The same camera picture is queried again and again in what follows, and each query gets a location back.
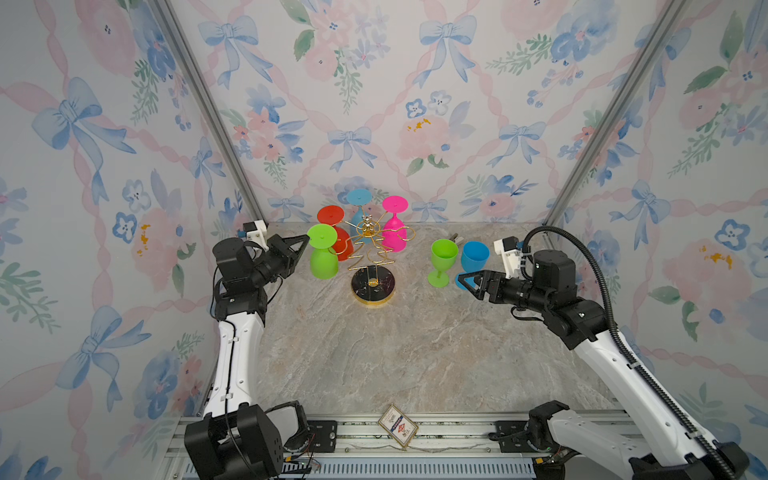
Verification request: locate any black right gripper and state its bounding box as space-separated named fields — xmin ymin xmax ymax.
xmin=458 ymin=272 xmax=552 ymax=318

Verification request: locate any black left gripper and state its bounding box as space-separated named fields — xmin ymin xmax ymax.
xmin=249 ymin=235 xmax=308 ymax=291

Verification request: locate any blue wine glass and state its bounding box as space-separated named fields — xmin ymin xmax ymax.
xmin=461 ymin=241 xmax=490 ymax=274

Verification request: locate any green wine glass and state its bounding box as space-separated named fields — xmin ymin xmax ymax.
xmin=307 ymin=224 xmax=339 ymax=280
xmin=428 ymin=239 xmax=459 ymax=288

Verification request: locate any red wine glass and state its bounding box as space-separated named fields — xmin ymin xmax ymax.
xmin=317 ymin=205 xmax=354 ymax=262

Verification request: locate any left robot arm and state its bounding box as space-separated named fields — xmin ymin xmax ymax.
xmin=184 ymin=235 xmax=310 ymax=479

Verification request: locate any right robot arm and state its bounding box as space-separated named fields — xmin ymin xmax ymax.
xmin=458 ymin=250 xmax=750 ymax=479

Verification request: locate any teal wine glass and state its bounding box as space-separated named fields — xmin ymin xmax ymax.
xmin=347 ymin=189 xmax=373 ymax=225

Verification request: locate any gold wine glass rack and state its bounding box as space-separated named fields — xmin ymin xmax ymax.
xmin=342 ymin=214 xmax=412 ymax=308

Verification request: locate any pink wine glass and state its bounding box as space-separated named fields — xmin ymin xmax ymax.
xmin=382 ymin=196 xmax=409 ymax=252

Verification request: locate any diamond label card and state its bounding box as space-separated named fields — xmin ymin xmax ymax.
xmin=378 ymin=404 xmax=419 ymax=448

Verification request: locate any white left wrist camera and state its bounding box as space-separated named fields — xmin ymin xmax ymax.
xmin=239 ymin=220 xmax=268 ymax=247

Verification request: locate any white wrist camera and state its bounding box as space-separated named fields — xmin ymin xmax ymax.
xmin=493 ymin=236 xmax=522 ymax=279
xmin=239 ymin=220 xmax=268 ymax=247

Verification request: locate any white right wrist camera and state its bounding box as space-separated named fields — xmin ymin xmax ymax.
xmin=493 ymin=236 xmax=522 ymax=279

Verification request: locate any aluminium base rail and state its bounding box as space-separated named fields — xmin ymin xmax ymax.
xmin=161 ymin=410 xmax=667 ymax=480

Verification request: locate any black corrugated cable hose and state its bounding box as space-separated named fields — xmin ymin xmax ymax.
xmin=523 ymin=225 xmax=751 ymax=480

